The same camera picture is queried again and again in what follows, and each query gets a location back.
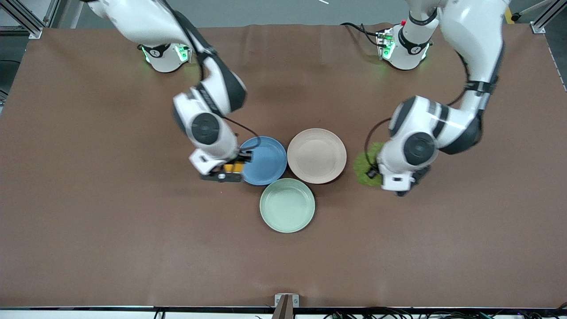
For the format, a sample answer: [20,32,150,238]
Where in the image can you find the green lettuce leaf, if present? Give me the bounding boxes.
[353,142,385,187]

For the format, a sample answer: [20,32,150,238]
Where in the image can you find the blue round plate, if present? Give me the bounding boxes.
[239,136,287,186]

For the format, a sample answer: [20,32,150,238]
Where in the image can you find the beige round plate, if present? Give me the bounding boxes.
[287,128,347,184]

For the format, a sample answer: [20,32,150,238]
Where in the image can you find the brown table cover mat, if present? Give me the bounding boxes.
[0,23,567,309]

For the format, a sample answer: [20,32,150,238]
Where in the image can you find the mint green round plate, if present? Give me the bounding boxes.
[260,178,316,233]

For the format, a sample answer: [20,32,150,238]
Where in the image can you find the white table edge strip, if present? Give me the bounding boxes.
[0,309,567,319]

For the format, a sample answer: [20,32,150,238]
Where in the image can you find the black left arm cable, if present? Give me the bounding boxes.
[364,117,392,179]

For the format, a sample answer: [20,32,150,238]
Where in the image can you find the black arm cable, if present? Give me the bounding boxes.
[364,117,392,179]
[221,115,261,153]

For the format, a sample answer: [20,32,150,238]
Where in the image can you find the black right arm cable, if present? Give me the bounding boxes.
[221,115,261,153]

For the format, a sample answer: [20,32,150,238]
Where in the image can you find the black cable bundle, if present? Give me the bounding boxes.
[255,303,567,319]

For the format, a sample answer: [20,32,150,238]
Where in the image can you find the black base power cable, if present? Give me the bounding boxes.
[340,22,382,47]

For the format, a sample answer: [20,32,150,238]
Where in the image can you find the aluminium table edge bracket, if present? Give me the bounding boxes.
[271,293,300,319]

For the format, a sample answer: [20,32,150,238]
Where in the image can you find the aluminium frame post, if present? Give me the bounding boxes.
[0,0,60,39]
[509,0,567,34]

